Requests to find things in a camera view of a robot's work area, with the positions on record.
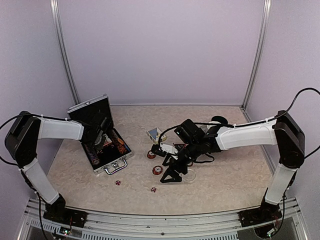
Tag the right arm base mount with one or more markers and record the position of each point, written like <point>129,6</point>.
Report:
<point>259,215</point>

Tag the chip row right in case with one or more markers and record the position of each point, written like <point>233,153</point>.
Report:
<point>117,141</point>

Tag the right aluminium corner post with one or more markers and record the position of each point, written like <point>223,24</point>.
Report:
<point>258,53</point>

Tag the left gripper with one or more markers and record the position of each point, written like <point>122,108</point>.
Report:
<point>99,145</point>

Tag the chip row in case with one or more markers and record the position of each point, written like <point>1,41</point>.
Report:
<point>117,141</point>
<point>91,154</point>

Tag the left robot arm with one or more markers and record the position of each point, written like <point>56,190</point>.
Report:
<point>23,143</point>

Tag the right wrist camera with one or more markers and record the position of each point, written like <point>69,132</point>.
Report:
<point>164,150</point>

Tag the blue playing card deck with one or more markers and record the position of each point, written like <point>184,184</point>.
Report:
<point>154,135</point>

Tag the aluminium poker case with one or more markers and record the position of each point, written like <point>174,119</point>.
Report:
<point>109,152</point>

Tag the chip row left in case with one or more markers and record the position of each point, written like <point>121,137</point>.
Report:
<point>91,154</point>

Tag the triangular all-in button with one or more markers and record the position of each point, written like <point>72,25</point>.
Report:
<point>179,146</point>

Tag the aluminium corner post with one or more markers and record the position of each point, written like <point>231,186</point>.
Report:
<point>54,5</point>
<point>258,53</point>

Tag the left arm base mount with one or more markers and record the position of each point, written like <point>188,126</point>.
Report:
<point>70,217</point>

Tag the left aluminium corner post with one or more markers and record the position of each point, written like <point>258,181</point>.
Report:
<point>54,5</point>

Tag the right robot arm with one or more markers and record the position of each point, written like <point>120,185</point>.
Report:
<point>280,133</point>

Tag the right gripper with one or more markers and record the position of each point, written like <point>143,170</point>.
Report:
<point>170,171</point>

